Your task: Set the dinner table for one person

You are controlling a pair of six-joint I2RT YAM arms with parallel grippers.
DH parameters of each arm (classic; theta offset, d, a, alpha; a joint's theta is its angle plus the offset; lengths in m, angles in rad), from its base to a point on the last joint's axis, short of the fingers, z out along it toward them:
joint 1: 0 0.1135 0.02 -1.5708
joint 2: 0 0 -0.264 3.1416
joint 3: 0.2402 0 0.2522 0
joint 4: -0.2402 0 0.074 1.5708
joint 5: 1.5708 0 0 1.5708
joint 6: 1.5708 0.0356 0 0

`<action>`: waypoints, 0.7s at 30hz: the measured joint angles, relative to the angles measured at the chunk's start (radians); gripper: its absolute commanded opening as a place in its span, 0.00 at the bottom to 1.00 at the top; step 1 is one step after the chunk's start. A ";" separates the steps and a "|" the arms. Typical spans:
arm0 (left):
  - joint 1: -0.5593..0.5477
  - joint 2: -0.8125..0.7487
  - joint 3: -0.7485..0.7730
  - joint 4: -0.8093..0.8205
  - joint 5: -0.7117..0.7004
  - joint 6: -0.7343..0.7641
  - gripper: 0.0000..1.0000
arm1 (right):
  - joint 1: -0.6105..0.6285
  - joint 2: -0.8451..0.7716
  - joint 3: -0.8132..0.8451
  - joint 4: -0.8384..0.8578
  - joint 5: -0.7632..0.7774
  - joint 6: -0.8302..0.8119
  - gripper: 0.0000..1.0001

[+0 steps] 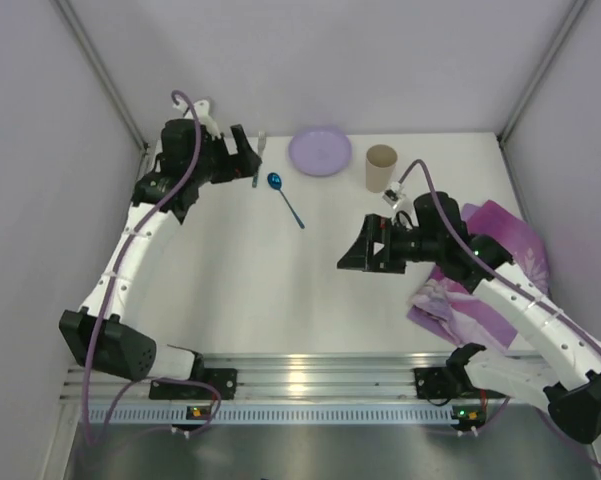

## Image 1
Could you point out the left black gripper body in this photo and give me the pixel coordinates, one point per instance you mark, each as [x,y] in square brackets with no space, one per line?
[231,163]

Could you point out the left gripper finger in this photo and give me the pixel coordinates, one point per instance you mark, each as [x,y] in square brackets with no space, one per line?
[245,156]
[232,142]

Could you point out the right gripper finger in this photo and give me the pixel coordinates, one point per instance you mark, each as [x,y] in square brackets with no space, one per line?
[361,255]
[377,222]

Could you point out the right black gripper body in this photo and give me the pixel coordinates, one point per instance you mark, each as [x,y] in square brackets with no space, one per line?
[378,245]

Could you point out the green handled fork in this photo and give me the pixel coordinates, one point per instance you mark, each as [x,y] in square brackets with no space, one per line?
[261,144]

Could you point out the blue metallic spoon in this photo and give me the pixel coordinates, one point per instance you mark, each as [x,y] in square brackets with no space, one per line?
[275,182]

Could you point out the beige paper cup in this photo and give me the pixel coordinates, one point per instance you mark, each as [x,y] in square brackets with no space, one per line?
[381,160]

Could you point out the lilac plastic plate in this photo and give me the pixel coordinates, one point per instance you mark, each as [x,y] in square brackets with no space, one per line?
[320,151]

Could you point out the purple Frozen placemat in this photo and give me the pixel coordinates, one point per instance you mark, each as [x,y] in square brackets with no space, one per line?
[447,310]

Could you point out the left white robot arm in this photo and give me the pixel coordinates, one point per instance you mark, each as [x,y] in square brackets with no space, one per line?
[103,334]

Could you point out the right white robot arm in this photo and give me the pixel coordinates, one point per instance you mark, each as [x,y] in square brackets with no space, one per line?
[569,388]

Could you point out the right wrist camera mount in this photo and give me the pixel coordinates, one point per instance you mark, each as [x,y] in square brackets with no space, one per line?
[395,197]

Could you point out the aluminium mounting rail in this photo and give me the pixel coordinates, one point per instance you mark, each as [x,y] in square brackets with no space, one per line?
[309,377]

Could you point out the left aluminium frame post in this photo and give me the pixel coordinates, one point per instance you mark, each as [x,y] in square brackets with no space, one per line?
[85,44]

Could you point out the aluminium frame post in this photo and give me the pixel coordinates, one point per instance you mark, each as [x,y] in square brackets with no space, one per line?
[566,26]
[85,44]

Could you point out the slotted cable duct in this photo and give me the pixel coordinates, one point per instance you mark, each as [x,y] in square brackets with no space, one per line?
[234,414]

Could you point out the right aluminium frame post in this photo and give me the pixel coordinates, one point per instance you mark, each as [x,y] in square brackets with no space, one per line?
[566,26]

